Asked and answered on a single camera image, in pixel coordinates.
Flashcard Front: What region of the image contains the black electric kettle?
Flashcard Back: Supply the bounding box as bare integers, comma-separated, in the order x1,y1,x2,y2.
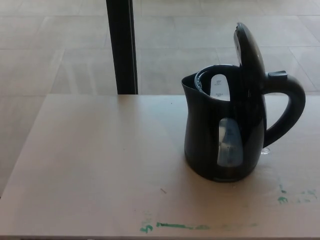
181,22,307,183

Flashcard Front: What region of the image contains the black vertical post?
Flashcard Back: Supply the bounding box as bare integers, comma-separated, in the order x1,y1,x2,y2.
105,0,139,95

